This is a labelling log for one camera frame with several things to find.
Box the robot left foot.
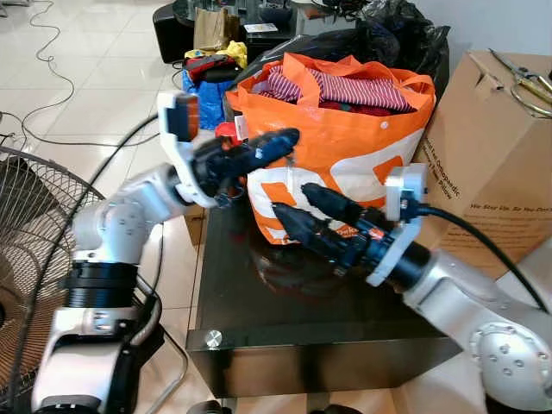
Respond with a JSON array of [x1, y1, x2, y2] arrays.
[[189, 398, 235, 414]]

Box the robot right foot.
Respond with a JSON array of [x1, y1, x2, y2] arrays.
[[309, 403, 365, 414]]

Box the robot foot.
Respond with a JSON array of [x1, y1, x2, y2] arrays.
[[189, 398, 235, 414], [309, 403, 365, 414]]

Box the brown cardboard box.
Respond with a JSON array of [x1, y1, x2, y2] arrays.
[[414, 49, 552, 279]]

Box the red and black pouch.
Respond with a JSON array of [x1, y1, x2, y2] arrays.
[[185, 53, 245, 85]]

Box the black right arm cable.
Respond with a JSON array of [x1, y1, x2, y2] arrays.
[[411, 202, 552, 313]]

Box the orange and white tote bag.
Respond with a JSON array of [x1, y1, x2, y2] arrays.
[[225, 52, 437, 248]]

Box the black floor cable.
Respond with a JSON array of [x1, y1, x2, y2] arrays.
[[0, 0, 186, 149]]

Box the white bottle with red cap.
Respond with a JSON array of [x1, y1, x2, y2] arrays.
[[214, 120, 249, 146]]

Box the red white striped cloth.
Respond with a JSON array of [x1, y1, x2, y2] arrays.
[[257, 68, 413, 114]]

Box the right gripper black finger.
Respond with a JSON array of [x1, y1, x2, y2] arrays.
[[299, 182, 382, 230], [271, 204, 348, 261]]

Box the black stool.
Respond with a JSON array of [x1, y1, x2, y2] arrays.
[[153, 2, 197, 64]]

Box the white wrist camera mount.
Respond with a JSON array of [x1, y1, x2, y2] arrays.
[[366, 163, 430, 287], [157, 90, 218, 209]]

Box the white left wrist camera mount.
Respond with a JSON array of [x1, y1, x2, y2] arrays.
[[157, 90, 218, 209]]

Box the brown paper bag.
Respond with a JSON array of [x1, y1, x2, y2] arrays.
[[192, 6, 242, 52]]

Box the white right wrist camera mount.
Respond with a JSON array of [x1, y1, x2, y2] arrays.
[[366, 163, 430, 287]]

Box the blue plastic bag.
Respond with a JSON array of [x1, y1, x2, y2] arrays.
[[180, 69, 232, 132]]

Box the black glass table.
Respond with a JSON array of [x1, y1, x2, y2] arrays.
[[185, 200, 468, 399]]

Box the black plastic rubbish bag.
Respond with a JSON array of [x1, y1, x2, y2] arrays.
[[274, 0, 452, 97]]

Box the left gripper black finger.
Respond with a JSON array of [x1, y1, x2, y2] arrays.
[[229, 147, 291, 180], [242, 127, 301, 164]]

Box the yellow cloth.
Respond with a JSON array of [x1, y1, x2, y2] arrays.
[[185, 41, 251, 72]]

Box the black wire floor fan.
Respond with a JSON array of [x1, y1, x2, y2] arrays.
[[0, 144, 189, 413]]

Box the gold handled scissors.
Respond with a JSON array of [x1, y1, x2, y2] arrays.
[[488, 47, 552, 119]]

